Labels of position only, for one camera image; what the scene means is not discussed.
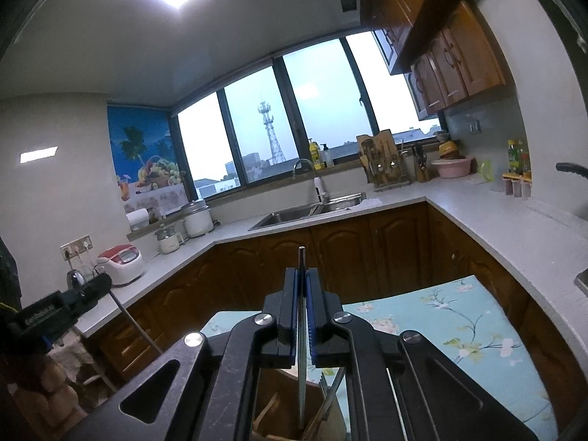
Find kitchen faucet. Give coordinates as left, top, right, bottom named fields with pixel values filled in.
left=292, top=158, right=332, bottom=206

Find red and white rice cooker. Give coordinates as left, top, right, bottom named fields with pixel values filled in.
left=96, top=244, right=144, bottom=287

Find metal fork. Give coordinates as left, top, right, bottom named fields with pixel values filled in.
left=317, top=366, right=344, bottom=426

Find silver chopstick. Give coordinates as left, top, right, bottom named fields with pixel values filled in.
left=296, top=247, right=308, bottom=430

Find wooden utensil holder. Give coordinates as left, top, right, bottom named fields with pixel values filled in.
left=251, top=366, right=348, bottom=441

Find fruit wall poster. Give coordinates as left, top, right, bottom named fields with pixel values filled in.
left=107, top=105, right=185, bottom=215

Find flat wooden utensil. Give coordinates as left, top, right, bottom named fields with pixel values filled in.
left=255, top=390, right=282, bottom=441

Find white kitchen countertop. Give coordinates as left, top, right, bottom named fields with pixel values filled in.
left=73, top=175, right=588, bottom=359

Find wooden upper cabinets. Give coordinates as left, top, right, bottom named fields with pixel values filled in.
left=358, top=0, right=507, bottom=121

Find wooden cabinets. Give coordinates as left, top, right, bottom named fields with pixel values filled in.
left=358, top=0, right=507, bottom=121
left=76, top=200, right=588, bottom=423

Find electric kettle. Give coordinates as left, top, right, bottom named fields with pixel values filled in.
left=66, top=266, right=100, bottom=295

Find pink basin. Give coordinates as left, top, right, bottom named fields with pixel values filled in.
left=430, top=155, right=475, bottom=180

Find knife block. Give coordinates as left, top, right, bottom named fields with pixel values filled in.
left=412, top=143, right=433, bottom=184

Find spice jar set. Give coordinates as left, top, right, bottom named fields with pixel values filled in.
left=501, top=140, right=534, bottom=200

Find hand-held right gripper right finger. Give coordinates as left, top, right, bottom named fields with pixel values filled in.
left=304, top=267, right=540, bottom=441

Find kitchen window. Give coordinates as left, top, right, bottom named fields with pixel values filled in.
left=169, top=31, right=442, bottom=204

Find wall socket near kettle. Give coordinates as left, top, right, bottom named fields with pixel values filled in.
left=59, top=234, right=95, bottom=261

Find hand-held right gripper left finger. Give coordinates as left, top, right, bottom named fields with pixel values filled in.
left=60, top=266, right=304, bottom=441

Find small white cooker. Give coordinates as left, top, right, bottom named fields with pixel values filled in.
left=153, top=224, right=185, bottom=255

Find steel sink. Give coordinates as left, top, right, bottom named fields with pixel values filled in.
left=248, top=192, right=369, bottom=233

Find wooden lower cabinets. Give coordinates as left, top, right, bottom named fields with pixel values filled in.
left=76, top=200, right=588, bottom=423

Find floral teal tablecloth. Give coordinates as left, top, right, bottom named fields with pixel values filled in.
left=202, top=275, right=559, bottom=441

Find large white cooker pot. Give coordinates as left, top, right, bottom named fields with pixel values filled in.
left=180, top=199, right=215, bottom=239

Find wooden kitchen tool rack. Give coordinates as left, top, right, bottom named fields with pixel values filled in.
left=355, top=129, right=413, bottom=189

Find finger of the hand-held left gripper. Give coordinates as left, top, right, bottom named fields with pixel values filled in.
left=68, top=274, right=114, bottom=309

